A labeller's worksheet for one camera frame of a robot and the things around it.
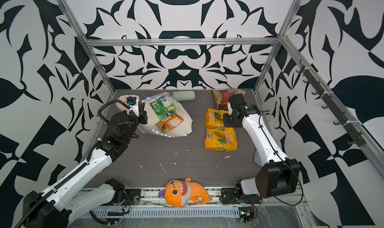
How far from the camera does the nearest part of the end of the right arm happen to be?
1.84 ft

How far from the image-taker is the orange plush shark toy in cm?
69

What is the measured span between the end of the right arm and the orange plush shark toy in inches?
13.6
